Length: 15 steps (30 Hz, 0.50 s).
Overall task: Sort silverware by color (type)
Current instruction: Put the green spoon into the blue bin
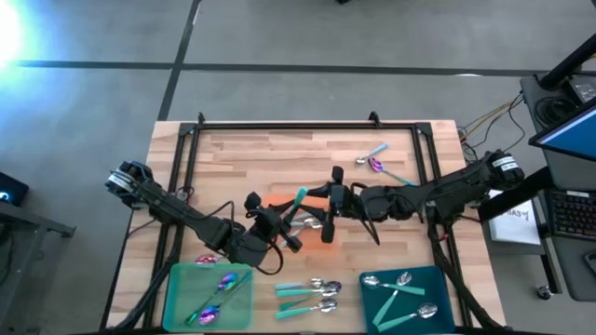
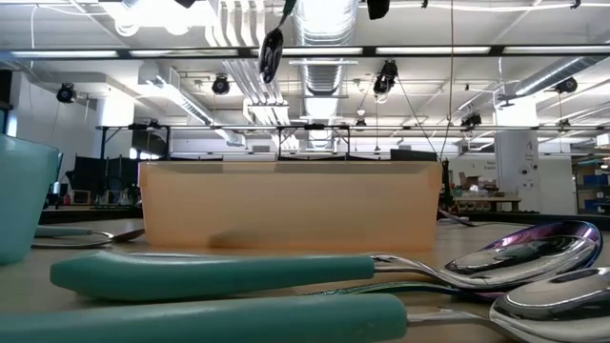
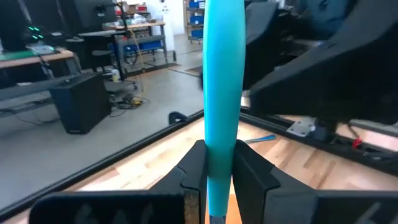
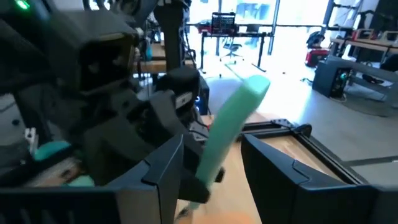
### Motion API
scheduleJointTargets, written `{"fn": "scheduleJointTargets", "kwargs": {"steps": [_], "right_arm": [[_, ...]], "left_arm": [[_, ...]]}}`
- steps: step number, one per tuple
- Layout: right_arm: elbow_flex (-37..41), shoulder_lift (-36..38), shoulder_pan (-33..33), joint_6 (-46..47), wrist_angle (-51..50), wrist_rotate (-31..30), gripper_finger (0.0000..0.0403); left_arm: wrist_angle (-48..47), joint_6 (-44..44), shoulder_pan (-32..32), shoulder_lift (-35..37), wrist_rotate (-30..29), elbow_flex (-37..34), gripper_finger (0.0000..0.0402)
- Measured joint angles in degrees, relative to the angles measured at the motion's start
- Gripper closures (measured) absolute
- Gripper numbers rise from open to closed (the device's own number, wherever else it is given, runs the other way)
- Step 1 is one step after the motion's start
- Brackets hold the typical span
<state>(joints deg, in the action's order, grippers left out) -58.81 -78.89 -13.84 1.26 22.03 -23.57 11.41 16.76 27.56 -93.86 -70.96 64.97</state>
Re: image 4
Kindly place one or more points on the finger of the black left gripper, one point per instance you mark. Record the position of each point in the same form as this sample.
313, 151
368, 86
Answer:
194, 189
194, 155

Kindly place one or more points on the black computer with blue lights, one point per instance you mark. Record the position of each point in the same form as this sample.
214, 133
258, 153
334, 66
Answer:
203, 96

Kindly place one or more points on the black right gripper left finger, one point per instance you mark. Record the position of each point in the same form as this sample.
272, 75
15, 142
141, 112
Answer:
149, 202

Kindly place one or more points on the black computer tower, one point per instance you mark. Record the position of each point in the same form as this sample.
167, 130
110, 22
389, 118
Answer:
326, 77

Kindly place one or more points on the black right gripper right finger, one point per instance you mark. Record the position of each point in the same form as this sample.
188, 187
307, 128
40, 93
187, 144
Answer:
280, 199

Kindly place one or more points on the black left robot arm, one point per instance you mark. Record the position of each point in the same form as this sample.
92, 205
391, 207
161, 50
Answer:
93, 62

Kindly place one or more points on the wooden top workbench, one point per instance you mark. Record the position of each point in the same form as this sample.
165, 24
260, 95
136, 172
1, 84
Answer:
367, 43

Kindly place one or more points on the black office chair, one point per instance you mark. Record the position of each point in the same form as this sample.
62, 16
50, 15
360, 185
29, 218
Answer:
231, 47

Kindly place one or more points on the red black machine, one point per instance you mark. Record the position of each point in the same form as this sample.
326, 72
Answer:
315, 57

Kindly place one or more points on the grey metal bench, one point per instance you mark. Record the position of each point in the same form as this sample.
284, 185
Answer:
373, 70

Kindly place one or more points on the black office desk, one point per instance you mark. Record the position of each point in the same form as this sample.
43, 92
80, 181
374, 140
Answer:
236, 35

